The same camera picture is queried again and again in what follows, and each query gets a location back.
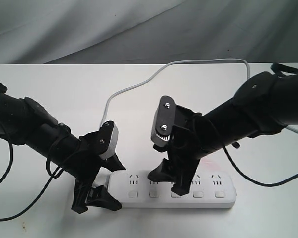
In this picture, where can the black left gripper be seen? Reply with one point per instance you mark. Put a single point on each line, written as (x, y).
(86, 163)

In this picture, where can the white five-socket power strip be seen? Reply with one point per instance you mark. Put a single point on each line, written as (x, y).
(208, 190)

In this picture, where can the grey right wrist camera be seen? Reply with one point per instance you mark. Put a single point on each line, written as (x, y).
(163, 121)

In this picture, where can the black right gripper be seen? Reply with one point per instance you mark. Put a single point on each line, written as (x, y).
(184, 151)

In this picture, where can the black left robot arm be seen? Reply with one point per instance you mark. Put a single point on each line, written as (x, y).
(25, 122)

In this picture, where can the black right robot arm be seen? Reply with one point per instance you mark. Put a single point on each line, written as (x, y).
(264, 105)

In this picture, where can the white backdrop cloth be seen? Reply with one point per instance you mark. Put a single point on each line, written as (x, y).
(147, 31)

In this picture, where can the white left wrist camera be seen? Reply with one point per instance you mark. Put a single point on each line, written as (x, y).
(108, 137)

